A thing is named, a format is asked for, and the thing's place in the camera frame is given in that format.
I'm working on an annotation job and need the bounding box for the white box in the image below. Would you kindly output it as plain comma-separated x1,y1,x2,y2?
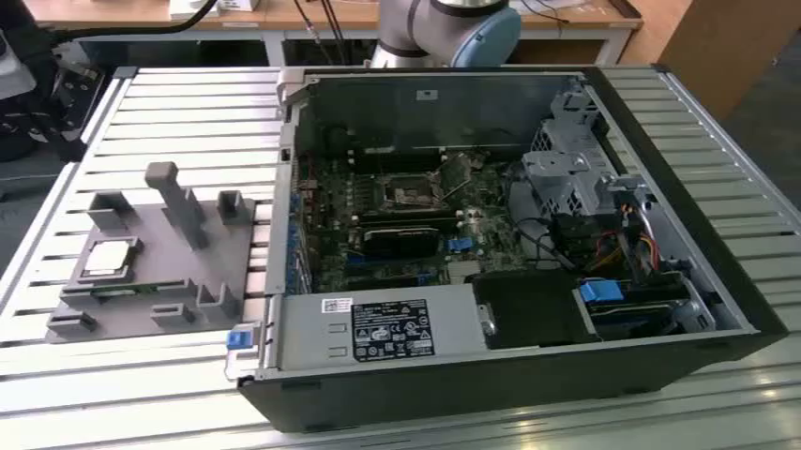
169,0,221,21

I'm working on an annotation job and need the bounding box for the green motherboard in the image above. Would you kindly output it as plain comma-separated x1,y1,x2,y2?
290,152,552,294

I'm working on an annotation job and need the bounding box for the silver square CPU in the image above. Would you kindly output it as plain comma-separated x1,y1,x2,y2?
82,241,136,276

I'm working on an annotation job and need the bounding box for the silver power supply with label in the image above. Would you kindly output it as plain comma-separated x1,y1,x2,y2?
274,283,493,371

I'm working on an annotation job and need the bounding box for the black plastic shroud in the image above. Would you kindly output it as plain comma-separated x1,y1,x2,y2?
470,270,600,352

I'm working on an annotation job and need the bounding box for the CPU socket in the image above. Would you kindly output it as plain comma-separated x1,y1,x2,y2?
381,173,450,212

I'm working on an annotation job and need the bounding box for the yellow and red wire bundle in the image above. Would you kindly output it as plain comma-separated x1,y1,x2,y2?
588,229,664,273

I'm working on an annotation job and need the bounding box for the wooden cabinet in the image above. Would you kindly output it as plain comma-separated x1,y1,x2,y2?
625,0,801,123

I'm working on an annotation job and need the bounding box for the silver chipset heatsink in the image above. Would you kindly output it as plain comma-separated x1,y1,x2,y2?
449,261,492,283

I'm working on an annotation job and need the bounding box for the green RAM stick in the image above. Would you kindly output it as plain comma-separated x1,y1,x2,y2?
91,279,187,297

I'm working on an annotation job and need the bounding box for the grey plastic parts rack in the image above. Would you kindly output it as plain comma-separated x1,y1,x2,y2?
47,161,258,346

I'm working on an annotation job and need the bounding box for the silver metal drive cage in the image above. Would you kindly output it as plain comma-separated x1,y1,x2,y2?
518,91,658,221

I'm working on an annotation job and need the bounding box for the metal locking lever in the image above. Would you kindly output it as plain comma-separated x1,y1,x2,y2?
434,171,456,211

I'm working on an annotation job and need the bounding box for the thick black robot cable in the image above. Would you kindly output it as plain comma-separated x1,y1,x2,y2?
36,0,222,38

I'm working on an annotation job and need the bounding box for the black graphics card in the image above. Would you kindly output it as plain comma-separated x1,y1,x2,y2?
361,226,441,263

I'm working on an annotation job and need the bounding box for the black internal cable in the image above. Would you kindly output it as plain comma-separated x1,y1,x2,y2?
510,217,584,273

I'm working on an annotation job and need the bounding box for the black RAM stick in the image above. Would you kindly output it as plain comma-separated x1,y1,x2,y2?
358,213,458,231

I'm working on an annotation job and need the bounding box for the metal socket cover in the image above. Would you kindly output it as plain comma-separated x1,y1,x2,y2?
437,152,488,198

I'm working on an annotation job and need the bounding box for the black open PC case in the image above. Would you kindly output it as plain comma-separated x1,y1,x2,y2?
222,64,792,433

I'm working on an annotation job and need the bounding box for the blue disk carrier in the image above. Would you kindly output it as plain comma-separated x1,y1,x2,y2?
578,278,626,308

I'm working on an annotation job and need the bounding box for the wooden desk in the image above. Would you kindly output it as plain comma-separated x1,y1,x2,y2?
30,0,646,67

